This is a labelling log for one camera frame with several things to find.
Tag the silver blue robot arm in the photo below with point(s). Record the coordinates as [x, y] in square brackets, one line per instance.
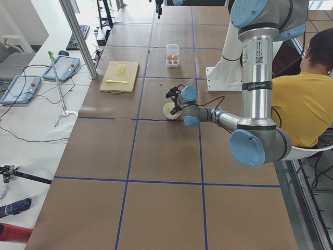
[247, 58]

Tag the clear plastic egg box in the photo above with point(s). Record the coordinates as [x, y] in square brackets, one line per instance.
[172, 49]

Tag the yellow plastic knife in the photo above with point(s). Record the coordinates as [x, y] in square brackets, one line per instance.
[117, 81]

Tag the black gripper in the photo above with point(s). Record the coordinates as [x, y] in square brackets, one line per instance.
[176, 106]

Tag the person in yellow shirt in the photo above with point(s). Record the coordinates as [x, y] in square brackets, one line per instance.
[302, 103]

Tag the red object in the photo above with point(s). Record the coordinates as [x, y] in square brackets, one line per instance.
[15, 234]

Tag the black computer mouse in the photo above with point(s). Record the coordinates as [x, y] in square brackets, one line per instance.
[63, 53]

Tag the grey office chair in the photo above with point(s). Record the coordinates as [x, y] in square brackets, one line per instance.
[13, 59]

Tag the blue teach pendant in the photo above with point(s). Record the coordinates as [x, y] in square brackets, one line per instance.
[21, 90]
[65, 67]

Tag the white bowl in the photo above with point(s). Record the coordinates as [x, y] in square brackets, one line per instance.
[170, 112]

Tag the folded dark umbrella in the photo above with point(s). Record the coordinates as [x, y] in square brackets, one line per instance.
[16, 207]

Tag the white chair seat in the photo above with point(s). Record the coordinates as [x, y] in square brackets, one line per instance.
[299, 153]

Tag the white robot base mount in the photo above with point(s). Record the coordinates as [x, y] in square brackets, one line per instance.
[226, 75]

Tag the aluminium frame post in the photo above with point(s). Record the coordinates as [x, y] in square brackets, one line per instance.
[74, 26]

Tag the wooden cutting board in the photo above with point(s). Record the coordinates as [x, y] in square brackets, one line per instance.
[130, 74]

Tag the black camera tripod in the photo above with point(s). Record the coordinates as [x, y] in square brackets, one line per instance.
[10, 171]

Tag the reacher grabber stick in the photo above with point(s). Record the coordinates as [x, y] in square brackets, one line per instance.
[65, 113]

